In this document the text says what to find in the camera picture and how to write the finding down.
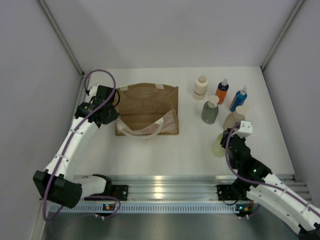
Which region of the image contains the aluminium mounting rail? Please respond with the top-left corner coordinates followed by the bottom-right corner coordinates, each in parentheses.
top-left (74, 174), bottom-right (312, 205)

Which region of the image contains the aluminium frame post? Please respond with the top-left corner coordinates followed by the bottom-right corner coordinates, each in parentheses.
top-left (36, 0), bottom-right (84, 76)
top-left (260, 0), bottom-right (306, 73)

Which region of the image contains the beige pump bottle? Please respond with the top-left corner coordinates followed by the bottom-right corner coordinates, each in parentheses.
top-left (222, 105), bottom-right (249, 130)

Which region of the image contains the blue orange spray bottle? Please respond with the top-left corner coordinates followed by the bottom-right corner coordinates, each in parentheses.
top-left (215, 78), bottom-right (229, 105)

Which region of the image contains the purple cable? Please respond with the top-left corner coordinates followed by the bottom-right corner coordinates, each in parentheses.
top-left (42, 69), bottom-right (122, 223)
top-left (224, 121), bottom-right (320, 221)

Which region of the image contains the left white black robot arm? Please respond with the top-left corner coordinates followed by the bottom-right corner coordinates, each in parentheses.
top-left (33, 84), bottom-right (119, 209)

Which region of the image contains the slotted cable duct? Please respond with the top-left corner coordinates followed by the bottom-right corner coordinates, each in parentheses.
top-left (60, 202), bottom-right (251, 214)

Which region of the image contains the right aluminium frame post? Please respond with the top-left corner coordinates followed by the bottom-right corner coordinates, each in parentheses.
top-left (260, 0), bottom-right (306, 73)

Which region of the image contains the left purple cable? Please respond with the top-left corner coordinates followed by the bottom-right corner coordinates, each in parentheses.
top-left (42, 69), bottom-right (122, 223)

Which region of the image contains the dark blue spray bottle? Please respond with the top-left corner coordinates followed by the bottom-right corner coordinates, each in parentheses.
top-left (229, 85), bottom-right (248, 112)

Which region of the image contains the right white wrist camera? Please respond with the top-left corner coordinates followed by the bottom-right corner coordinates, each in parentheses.
top-left (235, 120), bottom-right (253, 138)

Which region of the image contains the white round cap bottle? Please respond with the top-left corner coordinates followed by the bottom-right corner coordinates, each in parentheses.
top-left (193, 75), bottom-right (209, 100)

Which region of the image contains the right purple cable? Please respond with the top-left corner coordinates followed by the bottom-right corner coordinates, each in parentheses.
top-left (224, 121), bottom-right (320, 221)

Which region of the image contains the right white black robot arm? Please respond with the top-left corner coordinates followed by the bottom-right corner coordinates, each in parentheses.
top-left (220, 125), bottom-right (320, 240)

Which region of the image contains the burlap canvas tote bag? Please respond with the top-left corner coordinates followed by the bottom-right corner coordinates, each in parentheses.
top-left (115, 83), bottom-right (180, 139)

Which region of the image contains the grey-green pump bottle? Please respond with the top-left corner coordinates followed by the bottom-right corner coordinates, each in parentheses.
top-left (201, 95), bottom-right (220, 125)

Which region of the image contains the yellow-green squeeze bottle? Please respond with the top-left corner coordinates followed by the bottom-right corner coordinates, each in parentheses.
top-left (211, 133), bottom-right (225, 158)

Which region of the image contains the left aluminium frame post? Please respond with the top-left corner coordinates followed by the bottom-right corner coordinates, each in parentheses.
top-left (36, 0), bottom-right (84, 76)

